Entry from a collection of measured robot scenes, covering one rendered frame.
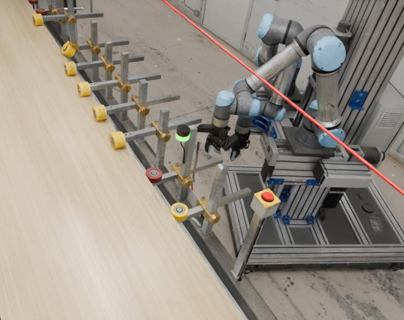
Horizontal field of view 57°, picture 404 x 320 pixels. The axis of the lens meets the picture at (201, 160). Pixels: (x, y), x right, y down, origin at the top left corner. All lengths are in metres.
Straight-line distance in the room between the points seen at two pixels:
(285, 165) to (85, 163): 1.02
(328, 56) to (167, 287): 1.05
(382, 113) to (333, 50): 0.77
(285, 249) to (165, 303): 1.29
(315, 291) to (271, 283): 0.30
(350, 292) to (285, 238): 0.58
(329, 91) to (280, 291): 1.45
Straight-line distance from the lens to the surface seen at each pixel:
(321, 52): 1.51
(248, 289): 1.72
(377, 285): 2.98
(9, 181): 1.81
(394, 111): 2.23
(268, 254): 2.46
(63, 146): 1.94
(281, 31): 1.87
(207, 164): 1.94
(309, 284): 2.73
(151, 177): 1.76
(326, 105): 1.68
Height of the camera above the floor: 2.15
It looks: 41 degrees down
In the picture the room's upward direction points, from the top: 12 degrees clockwise
